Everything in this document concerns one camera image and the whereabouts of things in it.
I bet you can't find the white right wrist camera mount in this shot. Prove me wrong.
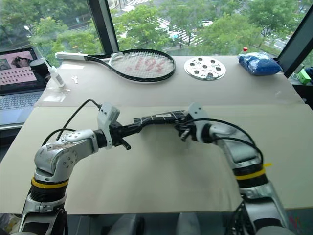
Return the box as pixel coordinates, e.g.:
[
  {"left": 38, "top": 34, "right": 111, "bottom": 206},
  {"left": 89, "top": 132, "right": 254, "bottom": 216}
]
[{"left": 186, "top": 102, "right": 210, "bottom": 143}]

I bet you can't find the grey open laptop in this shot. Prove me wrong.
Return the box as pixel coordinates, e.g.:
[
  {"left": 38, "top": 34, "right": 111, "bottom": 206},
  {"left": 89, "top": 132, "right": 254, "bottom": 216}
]
[{"left": 0, "top": 47, "right": 46, "bottom": 128}]

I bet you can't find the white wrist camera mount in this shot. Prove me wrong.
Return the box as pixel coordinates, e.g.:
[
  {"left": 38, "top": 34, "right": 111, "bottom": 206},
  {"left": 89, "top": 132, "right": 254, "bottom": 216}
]
[
  {"left": 96, "top": 102, "right": 121, "bottom": 150},
  {"left": 186, "top": 102, "right": 210, "bottom": 143}
]

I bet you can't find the round metal disc with holes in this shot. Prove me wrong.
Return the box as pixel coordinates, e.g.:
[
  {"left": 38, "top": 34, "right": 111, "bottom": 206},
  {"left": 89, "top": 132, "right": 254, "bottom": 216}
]
[{"left": 183, "top": 56, "right": 227, "bottom": 81}]

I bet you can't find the dark slanted window frame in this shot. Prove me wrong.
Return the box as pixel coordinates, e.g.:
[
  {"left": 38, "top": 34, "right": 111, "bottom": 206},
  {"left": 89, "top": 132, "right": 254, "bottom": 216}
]
[{"left": 277, "top": 4, "right": 313, "bottom": 79}]

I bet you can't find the narrow beige table sheet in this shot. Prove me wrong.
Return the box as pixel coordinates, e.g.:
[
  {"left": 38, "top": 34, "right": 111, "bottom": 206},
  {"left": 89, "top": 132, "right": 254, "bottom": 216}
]
[{"left": 33, "top": 55, "right": 307, "bottom": 108}]

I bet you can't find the black and white tennis racket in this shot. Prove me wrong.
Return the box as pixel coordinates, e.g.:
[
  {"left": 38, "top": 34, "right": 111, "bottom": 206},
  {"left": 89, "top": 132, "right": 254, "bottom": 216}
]
[{"left": 54, "top": 48, "right": 177, "bottom": 83}]

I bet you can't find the clear plastic sheet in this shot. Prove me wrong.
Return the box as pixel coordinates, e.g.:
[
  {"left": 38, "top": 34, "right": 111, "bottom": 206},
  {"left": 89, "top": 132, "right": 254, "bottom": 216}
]
[{"left": 33, "top": 85, "right": 72, "bottom": 102}]

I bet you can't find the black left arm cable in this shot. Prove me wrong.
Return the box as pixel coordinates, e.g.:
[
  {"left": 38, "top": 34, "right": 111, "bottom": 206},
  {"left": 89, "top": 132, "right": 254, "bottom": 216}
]
[{"left": 41, "top": 98, "right": 103, "bottom": 147}]

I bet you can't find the green box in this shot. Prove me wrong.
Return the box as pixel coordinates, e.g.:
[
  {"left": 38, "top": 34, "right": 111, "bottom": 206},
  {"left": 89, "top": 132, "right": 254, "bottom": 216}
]
[{"left": 296, "top": 68, "right": 313, "bottom": 85}]

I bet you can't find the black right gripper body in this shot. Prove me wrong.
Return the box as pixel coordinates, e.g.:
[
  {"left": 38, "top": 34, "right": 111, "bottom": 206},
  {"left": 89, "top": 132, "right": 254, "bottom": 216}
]
[{"left": 175, "top": 119, "right": 198, "bottom": 142}]

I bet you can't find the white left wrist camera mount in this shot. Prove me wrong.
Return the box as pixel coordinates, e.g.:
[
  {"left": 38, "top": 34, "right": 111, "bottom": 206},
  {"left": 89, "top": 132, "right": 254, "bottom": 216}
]
[{"left": 96, "top": 102, "right": 121, "bottom": 150}]

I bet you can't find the large beige table sheet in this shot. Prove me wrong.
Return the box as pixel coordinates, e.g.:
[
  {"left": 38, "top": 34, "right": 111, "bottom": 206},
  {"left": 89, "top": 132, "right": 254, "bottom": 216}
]
[{"left": 0, "top": 103, "right": 313, "bottom": 216}]

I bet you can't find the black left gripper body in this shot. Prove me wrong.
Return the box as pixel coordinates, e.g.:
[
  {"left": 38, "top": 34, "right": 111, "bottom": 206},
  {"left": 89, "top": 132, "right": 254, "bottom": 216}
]
[{"left": 109, "top": 120, "right": 130, "bottom": 148}]

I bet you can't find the black cylinder speaker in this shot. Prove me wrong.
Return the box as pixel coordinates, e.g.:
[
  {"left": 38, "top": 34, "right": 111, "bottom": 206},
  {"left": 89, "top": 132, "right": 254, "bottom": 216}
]
[{"left": 29, "top": 59, "right": 47, "bottom": 79}]

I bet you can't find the black grid pencil pouch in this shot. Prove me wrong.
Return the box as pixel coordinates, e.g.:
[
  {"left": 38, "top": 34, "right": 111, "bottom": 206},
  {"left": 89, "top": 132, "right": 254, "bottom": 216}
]
[{"left": 133, "top": 110, "right": 188, "bottom": 128}]

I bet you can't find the dark window frame post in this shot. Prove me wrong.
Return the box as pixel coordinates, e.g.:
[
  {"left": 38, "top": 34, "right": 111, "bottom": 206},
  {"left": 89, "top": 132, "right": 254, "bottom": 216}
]
[{"left": 86, "top": 0, "right": 121, "bottom": 54}]

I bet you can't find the white nozzle glue bottle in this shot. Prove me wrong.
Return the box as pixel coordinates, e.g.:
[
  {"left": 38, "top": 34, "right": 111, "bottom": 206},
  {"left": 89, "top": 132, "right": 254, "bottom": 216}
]
[{"left": 36, "top": 47, "right": 67, "bottom": 89}]

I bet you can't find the blue plastic bag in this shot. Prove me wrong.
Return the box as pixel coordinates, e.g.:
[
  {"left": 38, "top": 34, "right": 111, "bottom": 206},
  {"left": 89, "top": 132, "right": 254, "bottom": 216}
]
[{"left": 237, "top": 51, "right": 282, "bottom": 76}]

